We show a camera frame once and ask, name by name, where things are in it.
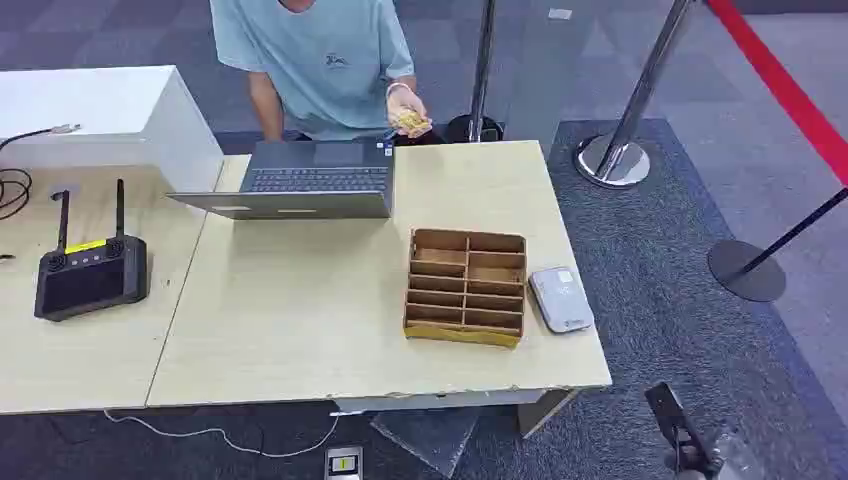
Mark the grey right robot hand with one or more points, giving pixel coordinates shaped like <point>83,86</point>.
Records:
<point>702,464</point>

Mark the person's left hand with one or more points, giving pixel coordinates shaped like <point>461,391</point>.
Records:
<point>401,104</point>

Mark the yellow cards stack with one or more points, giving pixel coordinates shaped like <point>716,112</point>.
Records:
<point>414,121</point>

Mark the chrome stanchion with black base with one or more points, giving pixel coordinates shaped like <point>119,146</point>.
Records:
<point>482,66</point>

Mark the person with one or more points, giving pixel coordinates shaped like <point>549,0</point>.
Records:
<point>318,66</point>

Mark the grey laptop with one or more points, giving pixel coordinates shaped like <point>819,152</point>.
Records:
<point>318,179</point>

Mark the dark grey floor rug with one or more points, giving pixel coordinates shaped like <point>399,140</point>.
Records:
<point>662,298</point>

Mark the pale desk leg panel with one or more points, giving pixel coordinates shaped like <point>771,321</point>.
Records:
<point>540,411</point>

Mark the white floor label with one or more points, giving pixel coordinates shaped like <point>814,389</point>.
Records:
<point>560,14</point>

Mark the wooden compartment card box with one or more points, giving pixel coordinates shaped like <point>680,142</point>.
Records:
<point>467,288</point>

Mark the black stanchion with round base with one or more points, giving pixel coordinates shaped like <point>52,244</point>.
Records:
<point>745,272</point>

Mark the white card reader device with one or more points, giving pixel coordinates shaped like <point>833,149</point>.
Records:
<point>562,301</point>

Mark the clear plastic sheet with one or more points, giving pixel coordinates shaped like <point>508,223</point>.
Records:
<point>430,437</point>

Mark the white cabinet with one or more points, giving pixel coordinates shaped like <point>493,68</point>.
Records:
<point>99,112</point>

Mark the black remote controller with antennas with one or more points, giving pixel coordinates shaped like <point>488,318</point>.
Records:
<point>89,281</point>

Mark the metal floor socket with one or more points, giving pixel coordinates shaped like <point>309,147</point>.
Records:
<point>344,464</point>

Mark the red barrier belt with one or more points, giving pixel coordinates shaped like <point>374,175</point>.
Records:
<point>782,83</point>

